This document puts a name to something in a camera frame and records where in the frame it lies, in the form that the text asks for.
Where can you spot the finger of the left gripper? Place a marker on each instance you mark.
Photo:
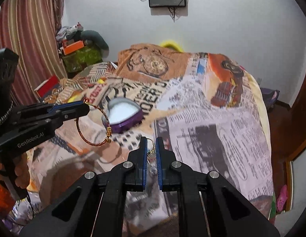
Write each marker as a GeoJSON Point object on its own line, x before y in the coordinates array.
{"type": "Point", "coordinates": [69, 114]}
{"type": "Point", "coordinates": [77, 107]}

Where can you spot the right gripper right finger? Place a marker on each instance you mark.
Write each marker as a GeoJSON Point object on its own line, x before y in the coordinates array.
{"type": "Point", "coordinates": [208, 205]}

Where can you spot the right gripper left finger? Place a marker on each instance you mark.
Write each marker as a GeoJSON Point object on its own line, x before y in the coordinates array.
{"type": "Point", "coordinates": [94, 204]}

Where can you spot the gold ring jewelry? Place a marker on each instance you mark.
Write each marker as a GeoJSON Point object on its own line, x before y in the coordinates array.
{"type": "Point", "coordinates": [150, 148]}

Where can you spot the purple heart jewelry box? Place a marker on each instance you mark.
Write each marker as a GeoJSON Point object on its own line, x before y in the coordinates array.
{"type": "Point", "coordinates": [123, 114]}

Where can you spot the person left hand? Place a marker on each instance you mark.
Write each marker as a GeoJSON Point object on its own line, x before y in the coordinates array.
{"type": "Point", "coordinates": [21, 171]}

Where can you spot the red white box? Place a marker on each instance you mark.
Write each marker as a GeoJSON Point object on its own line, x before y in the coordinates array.
{"type": "Point", "coordinates": [46, 87]}

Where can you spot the orange box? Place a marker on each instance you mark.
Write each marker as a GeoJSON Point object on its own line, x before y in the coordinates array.
{"type": "Point", "coordinates": [68, 49]}

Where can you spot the pink slipper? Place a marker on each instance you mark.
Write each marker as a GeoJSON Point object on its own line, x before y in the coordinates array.
{"type": "Point", "coordinates": [282, 199]}

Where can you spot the striped brown curtain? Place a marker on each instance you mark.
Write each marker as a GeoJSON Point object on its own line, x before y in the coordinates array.
{"type": "Point", "coordinates": [29, 28]}

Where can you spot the newspaper print quilt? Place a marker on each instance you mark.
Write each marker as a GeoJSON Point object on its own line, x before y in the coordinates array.
{"type": "Point", "coordinates": [212, 117]}

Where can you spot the brown wooden door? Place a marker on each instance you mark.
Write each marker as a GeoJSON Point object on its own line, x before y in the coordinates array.
{"type": "Point", "coordinates": [288, 137]}

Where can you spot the yellow plastic hoop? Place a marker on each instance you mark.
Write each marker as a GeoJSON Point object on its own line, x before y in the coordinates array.
{"type": "Point", "coordinates": [170, 44]}

